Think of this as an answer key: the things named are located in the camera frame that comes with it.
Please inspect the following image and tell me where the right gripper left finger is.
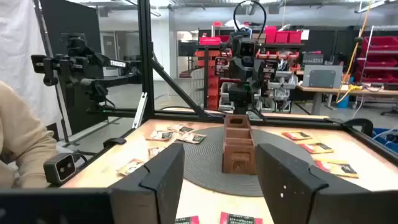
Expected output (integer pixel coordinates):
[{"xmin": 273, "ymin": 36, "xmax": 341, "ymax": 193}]
[{"xmin": 108, "ymin": 142, "xmax": 186, "ymax": 224}]

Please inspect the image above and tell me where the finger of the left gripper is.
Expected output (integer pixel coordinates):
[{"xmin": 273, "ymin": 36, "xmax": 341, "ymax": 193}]
[
  {"xmin": 216, "ymin": 57, "xmax": 230, "ymax": 78},
  {"xmin": 263, "ymin": 60, "xmax": 278, "ymax": 80}
]

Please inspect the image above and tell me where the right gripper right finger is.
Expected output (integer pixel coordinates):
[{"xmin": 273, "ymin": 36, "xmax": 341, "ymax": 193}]
[{"xmin": 254, "ymin": 142, "xmax": 371, "ymax": 224}]

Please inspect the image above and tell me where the beige tea packet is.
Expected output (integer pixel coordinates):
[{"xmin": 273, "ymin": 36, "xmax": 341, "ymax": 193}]
[
  {"xmin": 116, "ymin": 158, "xmax": 146, "ymax": 177},
  {"xmin": 167, "ymin": 123, "xmax": 195, "ymax": 134},
  {"xmin": 146, "ymin": 129, "xmax": 174, "ymax": 142},
  {"xmin": 147, "ymin": 146, "xmax": 165, "ymax": 159},
  {"xmin": 177, "ymin": 132, "xmax": 208, "ymax": 145}
]

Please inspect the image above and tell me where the red tea packet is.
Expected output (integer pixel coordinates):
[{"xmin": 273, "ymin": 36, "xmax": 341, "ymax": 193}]
[
  {"xmin": 174, "ymin": 215, "xmax": 200, "ymax": 224},
  {"xmin": 220, "ymin": 212, "xmax": 264, "ymax": 224}
]

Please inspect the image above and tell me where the orange tea packet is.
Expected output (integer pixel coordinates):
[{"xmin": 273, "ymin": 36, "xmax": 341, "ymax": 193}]
[
  {"xmin": 298, "ymin": 142, "xmax": 335, "ymax": 155},
  {"xmin": 282, "ymin": 131, "xmax": 313, "ymax": 141},
  {"xmin": 314, "ymin": 159, "xmax": 360, "ymax": 179}
]

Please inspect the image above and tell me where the rack of red bins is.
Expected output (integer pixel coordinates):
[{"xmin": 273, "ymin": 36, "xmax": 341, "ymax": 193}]
[{"xmin": 194, "ymin": 21, "xmax": 304, "ymax": 113}]

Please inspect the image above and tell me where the grey metal box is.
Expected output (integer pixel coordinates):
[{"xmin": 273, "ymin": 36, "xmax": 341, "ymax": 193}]
[{"xmin": 302, "ymin": 64, "xmax": 344, "ymax": 89}]

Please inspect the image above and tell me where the grey round woven placemat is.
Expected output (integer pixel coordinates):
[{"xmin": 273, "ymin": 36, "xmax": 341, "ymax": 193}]
[{"xmin": 178, "ymin": 126, "xmax": 317, "ymax": 197}]

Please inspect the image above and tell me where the wooden three-compartment tray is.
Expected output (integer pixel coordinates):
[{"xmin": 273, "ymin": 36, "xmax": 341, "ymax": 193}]
[{"xmin": 221, "ymin": 114, "xmax": 258, "ymax": 175}]

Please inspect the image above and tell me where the blue barrel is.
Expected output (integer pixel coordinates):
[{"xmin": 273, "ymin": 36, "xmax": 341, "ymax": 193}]
[{"xmin": 337, "ymin": 95, "xmax": 351, "ymax": 109}]

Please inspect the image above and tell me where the wooden workbench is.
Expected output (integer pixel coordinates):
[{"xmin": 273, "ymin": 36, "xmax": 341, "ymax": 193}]
[{"xmin": 295, "ymin": 83, "xmax": 398, "ymax": 116}]

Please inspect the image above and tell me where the large blue bin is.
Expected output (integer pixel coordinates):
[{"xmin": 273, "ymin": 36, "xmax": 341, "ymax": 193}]
[{"xmin": 371, "ymin": 127, "xmax": 398, "ymax": 153}]

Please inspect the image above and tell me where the person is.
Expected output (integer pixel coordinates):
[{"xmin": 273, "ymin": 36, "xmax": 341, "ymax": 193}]
[{"xmin": 0, "ymin": 80, "xmax": 58, "ymax": 189}]

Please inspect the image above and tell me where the black partition panel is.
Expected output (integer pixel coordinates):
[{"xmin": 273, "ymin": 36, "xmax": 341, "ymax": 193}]
[{"xmin": 39, "ymin": 0, "xmax": 106, "ymax": 135}]

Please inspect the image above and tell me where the white curtain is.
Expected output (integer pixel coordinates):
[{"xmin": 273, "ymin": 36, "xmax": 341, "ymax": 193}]
[{"xmin": 0, "ymin": 0, "xmax": 68, "ymax": 131}]

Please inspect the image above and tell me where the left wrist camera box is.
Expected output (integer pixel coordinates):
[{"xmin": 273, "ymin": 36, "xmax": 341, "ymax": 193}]
[{"xmin": 231, "ymin": 34, "xmax": 258, "ymax": 59}]

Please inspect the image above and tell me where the black left wrist camera cable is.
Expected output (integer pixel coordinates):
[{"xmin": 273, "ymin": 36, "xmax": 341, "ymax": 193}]
[{"xmin": 233, "ymin": 0, "xmax": 267, "ymax": 35}]

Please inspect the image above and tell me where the black aluminium table frame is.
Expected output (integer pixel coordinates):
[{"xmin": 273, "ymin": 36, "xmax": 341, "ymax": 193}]
[{"xmin": 62, "ymin": 0, "xmax": 398, "ymax": 187}]

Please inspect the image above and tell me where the yellow hanging cable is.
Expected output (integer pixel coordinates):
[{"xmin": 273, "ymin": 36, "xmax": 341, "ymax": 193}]
[{"xmin": 335, "ymin": 0, "xmax": 374, "ymax": 103}]

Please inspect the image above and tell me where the white metal bracket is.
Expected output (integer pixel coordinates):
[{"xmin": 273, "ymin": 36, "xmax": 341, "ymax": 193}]
[{"xmin": 132, "ymin": 91, "xmax": 149, "ymax": 130}]

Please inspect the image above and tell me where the grey table-level camera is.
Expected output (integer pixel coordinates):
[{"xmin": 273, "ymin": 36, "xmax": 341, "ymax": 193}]
[{"xmin": 43, "ymin": 152, "xmax": 77, "ymax": 187}]

